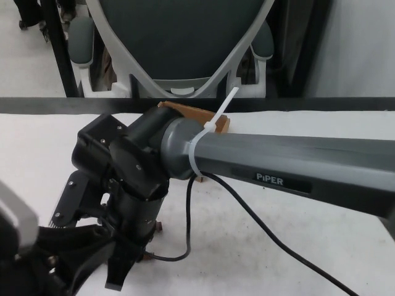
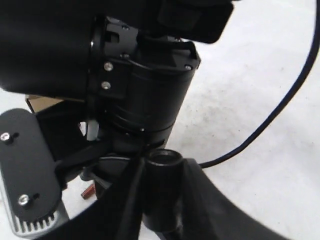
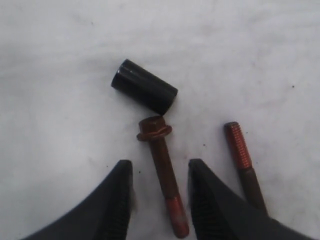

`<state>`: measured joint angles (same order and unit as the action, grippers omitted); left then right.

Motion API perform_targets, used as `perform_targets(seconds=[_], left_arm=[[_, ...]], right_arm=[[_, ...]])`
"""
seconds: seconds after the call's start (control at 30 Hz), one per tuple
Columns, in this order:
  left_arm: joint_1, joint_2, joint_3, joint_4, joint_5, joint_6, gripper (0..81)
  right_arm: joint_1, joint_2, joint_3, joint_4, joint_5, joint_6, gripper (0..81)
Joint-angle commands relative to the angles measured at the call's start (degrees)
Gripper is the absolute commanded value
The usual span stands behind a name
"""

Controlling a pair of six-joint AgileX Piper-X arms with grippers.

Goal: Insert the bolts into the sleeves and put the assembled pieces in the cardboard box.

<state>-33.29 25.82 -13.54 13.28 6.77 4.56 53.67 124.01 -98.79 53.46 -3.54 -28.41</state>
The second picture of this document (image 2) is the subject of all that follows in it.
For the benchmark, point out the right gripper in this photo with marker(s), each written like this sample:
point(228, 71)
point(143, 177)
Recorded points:
point(155, 95)

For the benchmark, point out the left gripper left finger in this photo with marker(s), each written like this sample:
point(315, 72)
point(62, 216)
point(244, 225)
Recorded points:
point(112, 215)

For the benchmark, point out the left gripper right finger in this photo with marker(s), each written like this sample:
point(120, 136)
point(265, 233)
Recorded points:
point(212, 215)

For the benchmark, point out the black cylindrical sleeve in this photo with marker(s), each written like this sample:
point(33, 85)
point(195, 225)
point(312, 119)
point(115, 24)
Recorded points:
point(162, 190)

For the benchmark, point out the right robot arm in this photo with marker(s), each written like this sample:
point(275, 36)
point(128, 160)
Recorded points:
point(42, 42)

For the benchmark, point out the cardboard box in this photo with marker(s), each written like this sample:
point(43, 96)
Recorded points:
point(42, 103)

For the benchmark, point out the copper threaded bolt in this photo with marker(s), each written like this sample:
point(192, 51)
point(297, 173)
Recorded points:
point(86, 193)

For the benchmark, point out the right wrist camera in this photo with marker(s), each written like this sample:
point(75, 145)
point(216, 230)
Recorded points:
point(25, 160)

